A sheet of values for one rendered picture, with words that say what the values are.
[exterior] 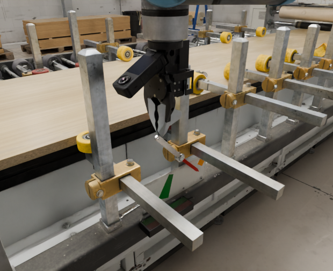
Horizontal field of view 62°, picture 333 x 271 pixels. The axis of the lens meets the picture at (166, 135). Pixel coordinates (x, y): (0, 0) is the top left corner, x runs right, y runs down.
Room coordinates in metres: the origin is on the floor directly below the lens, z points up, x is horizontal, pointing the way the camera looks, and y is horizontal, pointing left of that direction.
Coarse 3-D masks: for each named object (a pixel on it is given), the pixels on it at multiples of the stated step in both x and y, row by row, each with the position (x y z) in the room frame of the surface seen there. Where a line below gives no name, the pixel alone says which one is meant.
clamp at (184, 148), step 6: (192, 132) 0.78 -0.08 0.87; (192, 138) 0.74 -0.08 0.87; (198, 138) 0.74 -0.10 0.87; (204, 138) 0.75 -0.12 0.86; (174, 144) 0.70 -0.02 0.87; (186, 144) 0.70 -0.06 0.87; (204, 144) 0.76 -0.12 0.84; (180, 150) 0.69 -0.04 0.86; (186, 150) 0.70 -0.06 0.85; (168, 156) 0.69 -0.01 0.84; (174, 156) 0.67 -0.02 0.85; (186, 156) 0.71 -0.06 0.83
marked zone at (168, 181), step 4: (168, 176) 0.66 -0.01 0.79; (172, 176) 0.67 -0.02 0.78; (168, 180) 0.66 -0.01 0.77; (164, 184) 0.65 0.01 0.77; (168, 184) 0.66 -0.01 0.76; (164, 188) 0.65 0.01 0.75; (168, 188) 0.66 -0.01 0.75; (164, 192) 0.65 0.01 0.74; (168, 192) 0.66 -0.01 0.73; (160, 196) 0.64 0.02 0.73; (164, 196) 0.65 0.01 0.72; (168, 196) 0.66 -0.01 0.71
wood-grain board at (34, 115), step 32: (320, 32) 2.81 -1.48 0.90; (128, 64) 1.55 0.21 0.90; (192, 64) 1.55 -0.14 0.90; (224, 64) 1.55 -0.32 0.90; (0, 96) 1.02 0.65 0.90; (32, 96) 1.02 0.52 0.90; (64, 96) 1.02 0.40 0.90; (192, 96) 1.02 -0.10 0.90; (0, 128) 0.75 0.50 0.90; (32, 128) 0.75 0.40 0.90; (64, 128) 0.75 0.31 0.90; (0, 160) 0.57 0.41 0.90
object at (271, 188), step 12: (168, 132) 0.80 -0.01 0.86; (192, 144) 0.72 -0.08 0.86; (204, 156) 0.68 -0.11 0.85; (216, 156) 0.65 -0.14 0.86; (228, 168) 0.61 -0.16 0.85; (240, 168) 0.59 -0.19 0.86; (240, 180) 0.58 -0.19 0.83; (252, 180) 0.55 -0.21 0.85; (264, 180) 0.54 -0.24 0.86; (264, 192) 0.53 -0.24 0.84; (276, 192) 0.51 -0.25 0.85
